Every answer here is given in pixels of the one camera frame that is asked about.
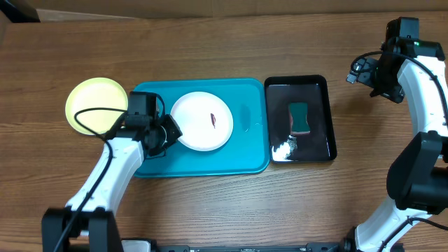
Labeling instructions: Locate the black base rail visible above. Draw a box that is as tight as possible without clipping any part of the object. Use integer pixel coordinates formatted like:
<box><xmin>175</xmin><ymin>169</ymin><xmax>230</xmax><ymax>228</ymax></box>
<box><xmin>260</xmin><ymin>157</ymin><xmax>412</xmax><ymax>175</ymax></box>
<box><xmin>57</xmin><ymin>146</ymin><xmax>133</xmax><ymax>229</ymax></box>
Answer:
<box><xmin>120</xmin><ymin>237</ymin><xmax>405</xmax><ymax>252</ymax></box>

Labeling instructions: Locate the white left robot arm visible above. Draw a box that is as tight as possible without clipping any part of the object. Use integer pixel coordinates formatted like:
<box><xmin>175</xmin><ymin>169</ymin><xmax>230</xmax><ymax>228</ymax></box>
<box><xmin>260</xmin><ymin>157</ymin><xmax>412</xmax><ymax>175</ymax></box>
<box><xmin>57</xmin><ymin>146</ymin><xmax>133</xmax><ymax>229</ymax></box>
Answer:
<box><xmin>41</xmin><ymin>113</ymin><xmax>182</xmax><ymax>251</ymax></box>

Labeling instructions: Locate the yellow plate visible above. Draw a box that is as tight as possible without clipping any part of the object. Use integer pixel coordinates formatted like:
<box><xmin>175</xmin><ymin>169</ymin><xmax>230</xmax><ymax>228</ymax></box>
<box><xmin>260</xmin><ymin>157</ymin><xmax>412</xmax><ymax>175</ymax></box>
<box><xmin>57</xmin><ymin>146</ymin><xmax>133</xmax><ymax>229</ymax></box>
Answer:
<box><xmin>65</xmin><ymin>78</ymin><xmax>128</xmax><ymax>135</ymax></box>

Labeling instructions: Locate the teal plastic tray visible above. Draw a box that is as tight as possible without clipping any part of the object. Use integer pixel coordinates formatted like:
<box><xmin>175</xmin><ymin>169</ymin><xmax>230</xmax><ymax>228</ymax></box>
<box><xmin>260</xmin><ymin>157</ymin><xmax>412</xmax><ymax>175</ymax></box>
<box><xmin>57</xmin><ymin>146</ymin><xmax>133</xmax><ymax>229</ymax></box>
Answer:
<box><xmin>134</xmin><ymin>78</ymin><xmax>270</xmax><ymax>179</ymax></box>

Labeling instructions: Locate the dark object top left corner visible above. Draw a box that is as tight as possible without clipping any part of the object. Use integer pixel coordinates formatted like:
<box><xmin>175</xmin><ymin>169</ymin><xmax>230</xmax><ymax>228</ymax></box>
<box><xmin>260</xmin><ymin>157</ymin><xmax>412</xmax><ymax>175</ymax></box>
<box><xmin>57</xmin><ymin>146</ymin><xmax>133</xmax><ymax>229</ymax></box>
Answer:
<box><xmin>0</xmin><ymin>0</ymin><xmax>40</xmax><ymax>23</ymax></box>

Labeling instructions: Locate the green scrub sponge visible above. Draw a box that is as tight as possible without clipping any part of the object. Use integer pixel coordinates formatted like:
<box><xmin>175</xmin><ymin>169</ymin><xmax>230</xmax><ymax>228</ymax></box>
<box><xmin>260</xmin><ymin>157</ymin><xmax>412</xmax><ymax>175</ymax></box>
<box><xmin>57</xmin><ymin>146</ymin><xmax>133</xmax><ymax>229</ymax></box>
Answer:
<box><xmin>288</xmin><ymin>102</ymin><xmax>310</xmax><ymax>136</ymax></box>

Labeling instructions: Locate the black water tray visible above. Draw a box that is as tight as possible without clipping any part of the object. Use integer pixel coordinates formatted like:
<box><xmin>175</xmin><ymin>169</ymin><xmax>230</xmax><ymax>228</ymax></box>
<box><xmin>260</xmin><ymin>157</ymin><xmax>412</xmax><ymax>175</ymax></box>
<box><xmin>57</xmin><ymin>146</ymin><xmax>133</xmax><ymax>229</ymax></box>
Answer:
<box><xmin>265</xmin><ymin>75</ymin><xmax>337</xmax><ymax>163</ymax></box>

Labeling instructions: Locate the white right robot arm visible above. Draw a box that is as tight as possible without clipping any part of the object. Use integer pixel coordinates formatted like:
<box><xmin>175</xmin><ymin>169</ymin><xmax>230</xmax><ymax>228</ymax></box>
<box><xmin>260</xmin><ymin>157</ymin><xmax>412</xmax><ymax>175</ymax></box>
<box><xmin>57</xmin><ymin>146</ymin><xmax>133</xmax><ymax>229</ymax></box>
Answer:
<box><xmin>339</xmin><ymin>35</ymin><xmax>447</xmax><ymax>252</ymax></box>

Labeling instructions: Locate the pink white plate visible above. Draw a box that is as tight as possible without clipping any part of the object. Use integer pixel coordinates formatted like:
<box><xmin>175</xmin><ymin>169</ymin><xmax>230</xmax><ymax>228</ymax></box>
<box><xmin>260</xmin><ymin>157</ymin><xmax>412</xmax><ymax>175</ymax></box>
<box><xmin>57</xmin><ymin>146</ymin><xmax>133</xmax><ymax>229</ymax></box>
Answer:
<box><xmin>171</xmin><ymin>92</ymin><xmax>234</xmax><ymax>151</ymax></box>

